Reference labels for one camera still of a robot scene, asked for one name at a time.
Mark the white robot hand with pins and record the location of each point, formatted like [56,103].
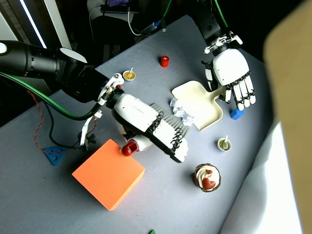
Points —
[230,65]
[136,112]

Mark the white paper ball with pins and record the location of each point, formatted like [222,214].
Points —
[187,120]
[173,102]
[179,111]

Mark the cream plastic dustpan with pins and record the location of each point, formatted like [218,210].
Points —
[200,107]

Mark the small bowl of yellow food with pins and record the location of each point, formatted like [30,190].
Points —
[128,76]

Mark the blue hexagonal block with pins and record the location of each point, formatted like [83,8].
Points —
[236,114]

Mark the red cylinder with white cross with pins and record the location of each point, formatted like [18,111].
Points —
[164,62]

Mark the tan blurred panel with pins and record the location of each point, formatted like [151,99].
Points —
[292,85]

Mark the large orange block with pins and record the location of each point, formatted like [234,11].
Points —
[107,170]

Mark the small bowl of grey soup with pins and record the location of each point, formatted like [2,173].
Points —
[224,145]

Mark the black plug with blue tip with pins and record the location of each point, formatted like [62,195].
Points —
[152,26]

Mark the blue triangle block with holes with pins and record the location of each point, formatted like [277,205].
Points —
[55,154]

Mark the toy cupcake with cream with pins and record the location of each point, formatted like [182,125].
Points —
[207,180]

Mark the grey table cloth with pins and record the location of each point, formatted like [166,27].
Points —
[170,207]

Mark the green triangle block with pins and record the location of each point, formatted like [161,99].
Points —
[152,232]

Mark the white backdrop sheet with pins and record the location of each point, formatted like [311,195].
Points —
[263,182]

